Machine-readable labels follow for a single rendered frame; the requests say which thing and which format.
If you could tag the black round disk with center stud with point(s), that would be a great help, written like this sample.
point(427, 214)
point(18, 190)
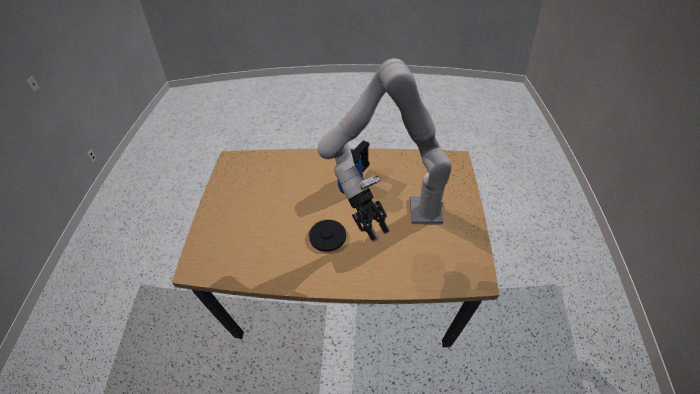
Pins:
point(327, 235)

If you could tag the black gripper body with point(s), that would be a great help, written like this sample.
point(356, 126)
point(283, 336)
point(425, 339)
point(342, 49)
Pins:
point(362, 201)

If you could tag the blue kettle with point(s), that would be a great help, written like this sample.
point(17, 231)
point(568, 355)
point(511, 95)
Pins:
point(362, 148)

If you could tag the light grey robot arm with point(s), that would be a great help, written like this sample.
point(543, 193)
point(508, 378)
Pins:
point(398, 81)

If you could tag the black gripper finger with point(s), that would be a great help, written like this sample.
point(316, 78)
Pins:
point(367, 228)
point(381, 218)

